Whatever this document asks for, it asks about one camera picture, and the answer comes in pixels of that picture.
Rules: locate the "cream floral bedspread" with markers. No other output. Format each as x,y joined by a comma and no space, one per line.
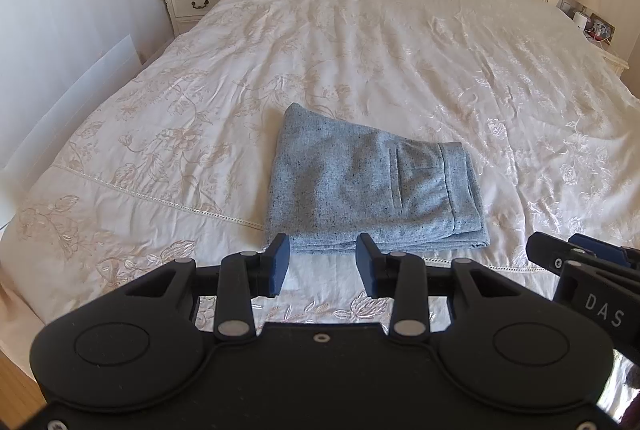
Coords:
375,49

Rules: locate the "grey speckled pants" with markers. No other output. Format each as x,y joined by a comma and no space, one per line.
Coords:
350,190

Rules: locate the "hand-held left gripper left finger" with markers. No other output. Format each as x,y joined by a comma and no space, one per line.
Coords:
277,265

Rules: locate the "small white device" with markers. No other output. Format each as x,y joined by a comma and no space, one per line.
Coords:
580,20

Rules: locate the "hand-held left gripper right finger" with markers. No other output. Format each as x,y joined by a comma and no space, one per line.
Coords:
367,265

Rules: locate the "dark photo frame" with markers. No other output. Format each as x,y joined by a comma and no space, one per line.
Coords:
602,27

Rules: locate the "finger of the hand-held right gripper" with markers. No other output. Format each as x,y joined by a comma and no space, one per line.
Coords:
597,247
547,250

